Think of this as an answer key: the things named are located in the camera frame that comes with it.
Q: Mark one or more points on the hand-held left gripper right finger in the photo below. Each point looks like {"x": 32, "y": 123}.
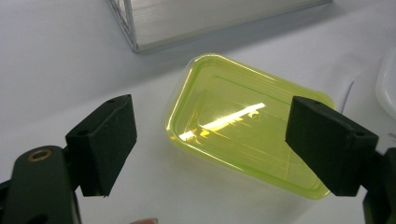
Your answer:
{"x": 330, "y": 146}

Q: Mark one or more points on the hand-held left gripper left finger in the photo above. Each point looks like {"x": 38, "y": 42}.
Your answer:
{"x": 102, "y": 143}

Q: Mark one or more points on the white plastic container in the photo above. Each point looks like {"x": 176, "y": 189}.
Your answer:
{"x": 389, "y": 90}

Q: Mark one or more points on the green translucent plastic container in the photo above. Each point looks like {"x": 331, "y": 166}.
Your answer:
{"x": 236, "y": 140}

